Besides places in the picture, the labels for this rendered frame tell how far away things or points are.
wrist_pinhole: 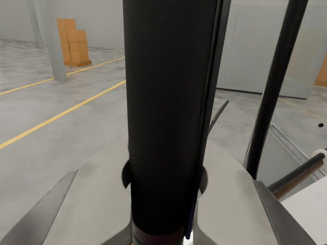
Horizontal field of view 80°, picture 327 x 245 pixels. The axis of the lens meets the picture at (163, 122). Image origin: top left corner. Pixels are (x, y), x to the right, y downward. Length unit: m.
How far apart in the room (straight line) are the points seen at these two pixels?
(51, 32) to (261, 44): 5.23
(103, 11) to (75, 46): 6.31
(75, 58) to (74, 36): 0.75
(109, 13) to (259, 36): 10.25
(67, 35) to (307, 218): 8.27
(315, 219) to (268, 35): 5.22
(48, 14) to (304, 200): 6.13
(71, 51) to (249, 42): 6.07
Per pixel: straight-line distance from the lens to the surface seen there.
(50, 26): 6.23
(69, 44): 8.50
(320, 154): 0.38
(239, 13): 5.53
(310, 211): 0.55
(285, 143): 1.33
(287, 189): 0.30
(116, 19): 13.84
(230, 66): 5.60
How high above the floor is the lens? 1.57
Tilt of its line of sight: 27 degrees down
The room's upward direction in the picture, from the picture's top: 3 degrees clockwise
